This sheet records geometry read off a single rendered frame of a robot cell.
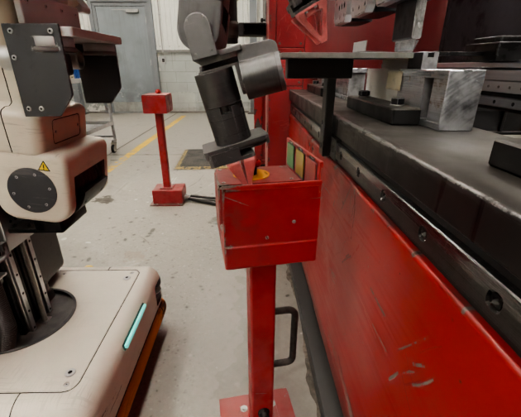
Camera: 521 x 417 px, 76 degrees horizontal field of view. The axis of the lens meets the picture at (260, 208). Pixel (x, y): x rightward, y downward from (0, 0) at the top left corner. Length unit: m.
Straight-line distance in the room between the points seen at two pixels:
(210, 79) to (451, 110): 0.39
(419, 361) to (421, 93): 0.46
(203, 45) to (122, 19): 7.87
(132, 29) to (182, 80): 1.36
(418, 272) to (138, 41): 8.01
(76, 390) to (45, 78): 0.69
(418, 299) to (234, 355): 0.98
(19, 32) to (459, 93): 0.76
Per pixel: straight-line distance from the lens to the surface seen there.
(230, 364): 1.31
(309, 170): 0.57
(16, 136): 0.86
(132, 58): 8.28
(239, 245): 0.55
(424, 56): 0.76
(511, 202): 0.33
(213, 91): 0.50
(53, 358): 1.09
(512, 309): 0.33
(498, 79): 0.98
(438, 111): 0.65
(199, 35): 0.50
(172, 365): 1.34
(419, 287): 0.44
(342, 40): 1.71
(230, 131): 0.51
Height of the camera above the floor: 0.98
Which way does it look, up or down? 23 degrees down
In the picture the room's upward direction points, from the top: straight up
